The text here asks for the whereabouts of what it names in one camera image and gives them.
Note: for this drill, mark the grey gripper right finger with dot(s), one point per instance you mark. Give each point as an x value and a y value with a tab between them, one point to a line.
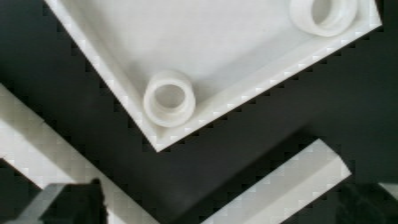
365	203

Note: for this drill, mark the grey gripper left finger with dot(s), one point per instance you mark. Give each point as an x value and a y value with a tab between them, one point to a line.
69	204

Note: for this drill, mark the white square table top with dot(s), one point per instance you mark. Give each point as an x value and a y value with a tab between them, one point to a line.
193	54

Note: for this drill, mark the white table leg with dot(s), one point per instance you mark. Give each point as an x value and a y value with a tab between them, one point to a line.
49	161
289	188

